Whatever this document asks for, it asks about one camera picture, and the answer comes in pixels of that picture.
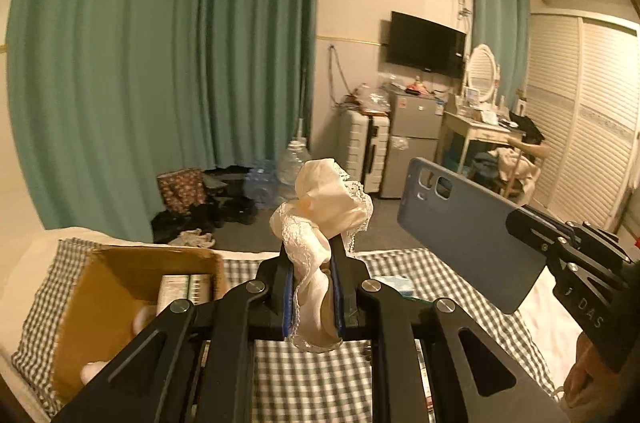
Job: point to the narrow green window curtain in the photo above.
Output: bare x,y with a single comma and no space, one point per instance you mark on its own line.
500,23

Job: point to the white louvred wardrobe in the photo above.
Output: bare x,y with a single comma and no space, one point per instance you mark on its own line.
585,113

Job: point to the white green medicine box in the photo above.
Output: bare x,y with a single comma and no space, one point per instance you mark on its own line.
201,288
174,293

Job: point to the white duvet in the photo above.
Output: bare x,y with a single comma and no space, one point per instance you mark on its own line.
545,318

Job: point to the grey mini fridge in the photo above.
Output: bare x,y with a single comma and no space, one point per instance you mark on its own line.
412,148

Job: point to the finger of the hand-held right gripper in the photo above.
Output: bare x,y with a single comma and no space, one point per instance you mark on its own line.
542,238
595,243

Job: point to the large clear water jug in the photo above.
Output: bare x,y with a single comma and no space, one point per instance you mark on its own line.
292,165

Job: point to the floral fabric bag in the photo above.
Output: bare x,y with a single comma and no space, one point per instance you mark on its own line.
180,190

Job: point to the white vanity table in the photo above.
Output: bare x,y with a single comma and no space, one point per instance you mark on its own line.
475,128

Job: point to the black wall television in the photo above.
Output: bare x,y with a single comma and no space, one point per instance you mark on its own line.
425,45

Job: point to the white oval vanity mirror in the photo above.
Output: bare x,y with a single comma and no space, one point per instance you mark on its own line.
482,73

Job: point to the cardboard box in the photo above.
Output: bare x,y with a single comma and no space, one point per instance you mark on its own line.
125,273

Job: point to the wide green curtain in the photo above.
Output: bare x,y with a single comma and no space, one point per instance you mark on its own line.
110,63

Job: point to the green corner curtain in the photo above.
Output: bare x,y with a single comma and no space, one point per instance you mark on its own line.
260,33

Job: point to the blue phone case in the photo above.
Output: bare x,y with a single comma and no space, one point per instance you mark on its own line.
465,228

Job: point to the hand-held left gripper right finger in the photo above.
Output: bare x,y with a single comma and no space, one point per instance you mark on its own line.
338,308

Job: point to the clear plastic bags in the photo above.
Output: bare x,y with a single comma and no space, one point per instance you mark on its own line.
372,98

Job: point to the checked blanket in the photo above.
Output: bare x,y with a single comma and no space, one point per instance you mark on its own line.
310,383

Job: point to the cream cloth on chair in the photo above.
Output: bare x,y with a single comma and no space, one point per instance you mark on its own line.
515,168

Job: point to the white suitcase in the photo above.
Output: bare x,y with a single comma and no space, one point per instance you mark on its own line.
357,153

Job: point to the white lace cloth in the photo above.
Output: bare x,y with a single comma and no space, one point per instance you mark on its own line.
320,198

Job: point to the white cloth on floor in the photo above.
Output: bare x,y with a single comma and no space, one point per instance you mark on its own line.
192,238

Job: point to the blue tissue pack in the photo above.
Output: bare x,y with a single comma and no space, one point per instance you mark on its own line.
395,287

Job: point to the pack of water bottles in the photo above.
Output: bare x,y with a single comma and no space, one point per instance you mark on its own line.
260,183

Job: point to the black bag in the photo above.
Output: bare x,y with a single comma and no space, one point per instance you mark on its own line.
527,128

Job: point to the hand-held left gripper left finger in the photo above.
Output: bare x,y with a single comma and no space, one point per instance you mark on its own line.
288,303

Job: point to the wooden chair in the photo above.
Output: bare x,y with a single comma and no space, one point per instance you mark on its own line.
530,149

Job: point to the person's right hand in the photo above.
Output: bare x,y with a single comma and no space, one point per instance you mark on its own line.
587,378

